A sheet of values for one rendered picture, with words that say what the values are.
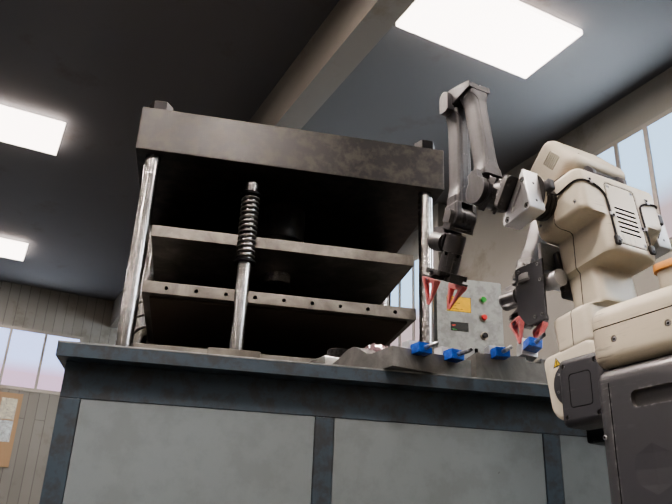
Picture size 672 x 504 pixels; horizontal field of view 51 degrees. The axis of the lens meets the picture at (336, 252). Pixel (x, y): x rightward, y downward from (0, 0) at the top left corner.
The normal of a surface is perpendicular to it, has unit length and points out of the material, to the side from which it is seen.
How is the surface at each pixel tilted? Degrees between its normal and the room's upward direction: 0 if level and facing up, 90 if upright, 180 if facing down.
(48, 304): 90
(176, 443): 90
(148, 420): 90
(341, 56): 180
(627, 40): 180
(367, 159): 90
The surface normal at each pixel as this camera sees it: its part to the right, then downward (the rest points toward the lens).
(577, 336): -0.88, -0.22
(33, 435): 0.46, -0.33
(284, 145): 0.21, -0.37
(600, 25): -0.04, 0.92
